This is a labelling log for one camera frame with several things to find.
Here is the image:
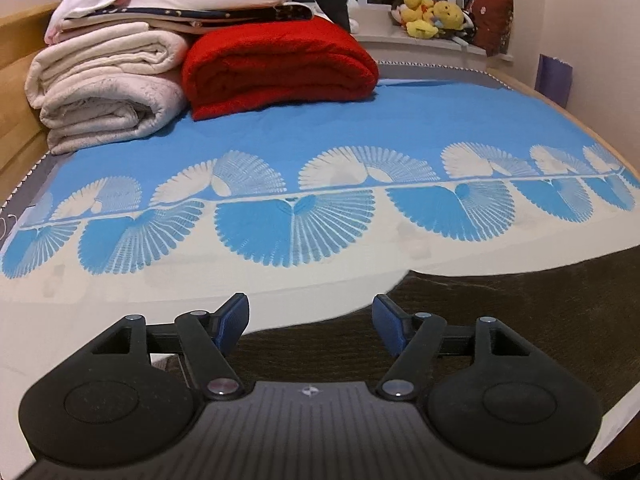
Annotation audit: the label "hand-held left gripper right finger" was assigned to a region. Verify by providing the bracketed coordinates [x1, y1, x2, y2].
[372, 294, 532, 402]

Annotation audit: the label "dark red pillow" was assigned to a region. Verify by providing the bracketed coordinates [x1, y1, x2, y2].
[471, 0, 516, 58]

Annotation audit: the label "white windowsill shelf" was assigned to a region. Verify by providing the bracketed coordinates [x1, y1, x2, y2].
[350, 2, 513, 65]

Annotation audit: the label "dark printed folded cloth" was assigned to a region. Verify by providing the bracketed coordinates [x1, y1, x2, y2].
[62, 2, 317, 36]

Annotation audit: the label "purple gift bag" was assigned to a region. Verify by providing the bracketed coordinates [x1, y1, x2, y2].
[536, 54, 574, 109]

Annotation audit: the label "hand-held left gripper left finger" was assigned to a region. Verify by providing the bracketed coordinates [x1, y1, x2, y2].
[92, 292, 251, 401]

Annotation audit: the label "red folded blanket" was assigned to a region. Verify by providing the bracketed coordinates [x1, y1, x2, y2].
[181, 16, 380, 122]

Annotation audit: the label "white textured folded quilt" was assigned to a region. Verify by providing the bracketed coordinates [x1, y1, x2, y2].
[40, 72, 191, 156]

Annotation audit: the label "dark brown corduroy pants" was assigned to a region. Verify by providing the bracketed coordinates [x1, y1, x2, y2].
[227, 247, 640, 443]

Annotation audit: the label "cream folded blanket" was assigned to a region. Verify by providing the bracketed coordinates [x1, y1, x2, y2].
[25, 22, 190, 111]

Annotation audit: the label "yellow plush toy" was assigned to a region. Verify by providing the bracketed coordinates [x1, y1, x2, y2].
[431, 0, 466, 36]
[402, 0, 435, 40]

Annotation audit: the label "blue white printed blanket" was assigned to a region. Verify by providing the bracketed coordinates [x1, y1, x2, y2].
[0, 77, 640, 480]

